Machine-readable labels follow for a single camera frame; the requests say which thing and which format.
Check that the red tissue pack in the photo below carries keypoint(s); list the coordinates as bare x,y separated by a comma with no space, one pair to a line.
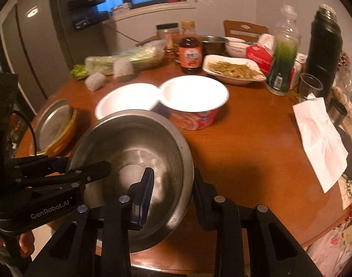
261,52

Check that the grey refrigerator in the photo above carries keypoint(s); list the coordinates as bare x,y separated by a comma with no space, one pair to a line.
44,39

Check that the orange lid pickle jar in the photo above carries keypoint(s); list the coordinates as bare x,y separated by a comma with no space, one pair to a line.
176,38

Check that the black thermos flask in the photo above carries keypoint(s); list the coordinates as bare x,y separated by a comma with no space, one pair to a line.
325,48

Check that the small metal cup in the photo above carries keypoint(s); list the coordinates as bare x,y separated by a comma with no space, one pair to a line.
336,111

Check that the person's left hand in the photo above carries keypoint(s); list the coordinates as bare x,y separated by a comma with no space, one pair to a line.
26,244

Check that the dark sauce bottle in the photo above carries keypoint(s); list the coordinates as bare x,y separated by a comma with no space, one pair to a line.
190,49

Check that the green liquid plastic bottle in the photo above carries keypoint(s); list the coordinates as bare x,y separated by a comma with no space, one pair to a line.
287,39

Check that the large foam-netted fruit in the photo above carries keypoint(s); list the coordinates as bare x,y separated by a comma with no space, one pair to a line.
123,70

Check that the large white bowl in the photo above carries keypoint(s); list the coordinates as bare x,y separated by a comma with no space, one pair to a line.
193,101

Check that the curved wooden chair back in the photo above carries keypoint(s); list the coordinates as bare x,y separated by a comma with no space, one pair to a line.
150,39

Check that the white dish of vegetables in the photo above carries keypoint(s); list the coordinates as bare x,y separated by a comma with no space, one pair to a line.
232,70

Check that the clear drinking glass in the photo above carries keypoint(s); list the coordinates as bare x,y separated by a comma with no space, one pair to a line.
308,85

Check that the shallow steel plate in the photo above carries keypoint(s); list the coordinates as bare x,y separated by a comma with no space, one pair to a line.
52,123

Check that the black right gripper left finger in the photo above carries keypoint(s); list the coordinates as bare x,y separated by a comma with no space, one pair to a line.
94,241

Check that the black lid glass jar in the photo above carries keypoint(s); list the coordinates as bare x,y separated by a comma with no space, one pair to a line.
168,31

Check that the large steel bowl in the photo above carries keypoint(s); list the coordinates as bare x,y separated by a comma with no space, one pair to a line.
132,141

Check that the small steel bowl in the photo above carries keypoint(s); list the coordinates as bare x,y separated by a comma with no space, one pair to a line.
213,45

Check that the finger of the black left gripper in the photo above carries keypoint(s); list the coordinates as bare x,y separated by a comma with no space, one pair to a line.
89,173
38,164

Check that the wrapped napa cabbage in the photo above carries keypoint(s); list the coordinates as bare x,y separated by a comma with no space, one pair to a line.
143,57

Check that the small white plate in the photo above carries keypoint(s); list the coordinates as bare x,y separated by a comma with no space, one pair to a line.
142,96

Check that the white ceramic rice bowl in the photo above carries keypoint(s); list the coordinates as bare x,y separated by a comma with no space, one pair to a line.
236,49

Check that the white paper napkin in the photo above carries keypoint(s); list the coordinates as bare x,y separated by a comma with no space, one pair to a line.
321,141

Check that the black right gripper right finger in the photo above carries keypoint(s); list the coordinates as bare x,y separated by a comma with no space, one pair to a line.
250,241

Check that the small foam-netted fruit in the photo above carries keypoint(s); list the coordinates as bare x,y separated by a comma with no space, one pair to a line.
95,81

